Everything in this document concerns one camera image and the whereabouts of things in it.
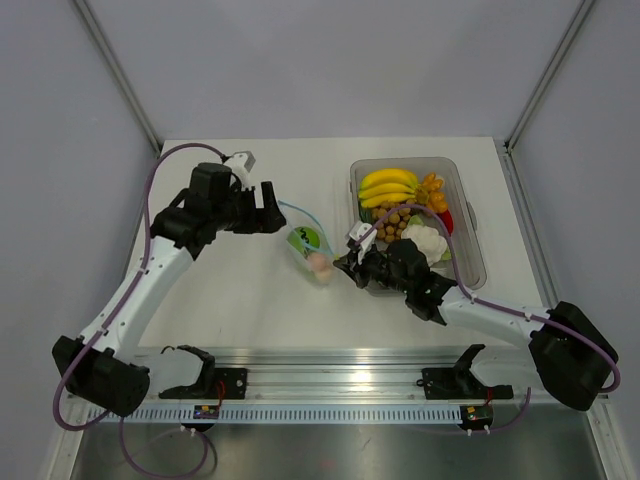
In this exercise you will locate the beige garlic bulb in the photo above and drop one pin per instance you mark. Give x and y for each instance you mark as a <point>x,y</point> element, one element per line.
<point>324,276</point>

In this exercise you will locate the left aluminium corner post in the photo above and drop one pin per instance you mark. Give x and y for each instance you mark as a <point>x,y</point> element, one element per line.
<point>98,36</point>

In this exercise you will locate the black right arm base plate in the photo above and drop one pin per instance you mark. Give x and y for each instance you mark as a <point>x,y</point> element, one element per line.
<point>452,383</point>

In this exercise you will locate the green toy watermelon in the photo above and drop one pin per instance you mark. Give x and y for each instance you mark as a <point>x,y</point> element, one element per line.
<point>311,237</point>

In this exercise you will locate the aluminium rail frame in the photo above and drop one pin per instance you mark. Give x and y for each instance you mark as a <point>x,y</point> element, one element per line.
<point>313,377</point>

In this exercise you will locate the pink peach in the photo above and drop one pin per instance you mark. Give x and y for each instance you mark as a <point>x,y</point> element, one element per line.
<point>317,262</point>

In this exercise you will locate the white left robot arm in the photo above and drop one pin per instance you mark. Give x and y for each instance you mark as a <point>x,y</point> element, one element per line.
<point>97,365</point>

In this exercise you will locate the white slotted cable duct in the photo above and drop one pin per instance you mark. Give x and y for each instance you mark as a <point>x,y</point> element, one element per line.
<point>299,414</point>

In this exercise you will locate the clear zip bag blue zipper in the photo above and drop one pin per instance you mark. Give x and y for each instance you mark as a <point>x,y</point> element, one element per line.
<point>296,216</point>

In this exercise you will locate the red chili pepper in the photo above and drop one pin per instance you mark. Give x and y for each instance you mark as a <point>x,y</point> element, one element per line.
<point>448,221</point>

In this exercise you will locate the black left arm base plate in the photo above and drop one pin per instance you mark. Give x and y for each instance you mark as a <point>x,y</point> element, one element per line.
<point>228,383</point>

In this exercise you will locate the green starfruit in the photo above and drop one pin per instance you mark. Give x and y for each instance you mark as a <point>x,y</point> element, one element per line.
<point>297,244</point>

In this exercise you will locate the yellow banana bunch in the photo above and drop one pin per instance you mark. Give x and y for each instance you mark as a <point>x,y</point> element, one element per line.
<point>391,185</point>

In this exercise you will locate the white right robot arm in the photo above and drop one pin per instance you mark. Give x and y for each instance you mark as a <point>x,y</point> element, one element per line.
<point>557,350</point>

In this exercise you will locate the clear plastic food bin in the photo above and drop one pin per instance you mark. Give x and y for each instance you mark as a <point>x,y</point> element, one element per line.
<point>466,246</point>

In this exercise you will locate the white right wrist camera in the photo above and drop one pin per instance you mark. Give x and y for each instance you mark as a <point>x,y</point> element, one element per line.
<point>361,236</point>

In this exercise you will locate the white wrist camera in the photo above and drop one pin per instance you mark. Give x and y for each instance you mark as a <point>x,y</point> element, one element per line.
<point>240,164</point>
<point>361,236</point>

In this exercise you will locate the aluminium corner post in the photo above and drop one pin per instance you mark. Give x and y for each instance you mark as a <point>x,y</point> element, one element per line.
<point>550,72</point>
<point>98,36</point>

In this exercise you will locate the brown longan cluster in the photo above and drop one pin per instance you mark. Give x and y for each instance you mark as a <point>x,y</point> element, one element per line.
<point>391,229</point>

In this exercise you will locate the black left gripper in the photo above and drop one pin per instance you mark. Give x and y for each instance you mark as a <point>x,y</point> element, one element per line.
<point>267,219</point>

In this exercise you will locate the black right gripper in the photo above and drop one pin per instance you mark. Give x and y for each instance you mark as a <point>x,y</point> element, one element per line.
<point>352,264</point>

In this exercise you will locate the white cauliflower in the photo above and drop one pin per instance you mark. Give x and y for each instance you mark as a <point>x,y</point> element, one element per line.
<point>429,242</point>

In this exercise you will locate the orange yellow flower fruit cluster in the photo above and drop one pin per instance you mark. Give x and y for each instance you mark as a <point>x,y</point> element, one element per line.
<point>430,193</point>

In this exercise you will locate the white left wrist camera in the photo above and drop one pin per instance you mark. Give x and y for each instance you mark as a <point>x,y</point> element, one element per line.
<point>240,164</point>

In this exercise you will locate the right aluminium corner post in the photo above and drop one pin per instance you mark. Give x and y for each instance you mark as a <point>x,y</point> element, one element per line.
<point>550,72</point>

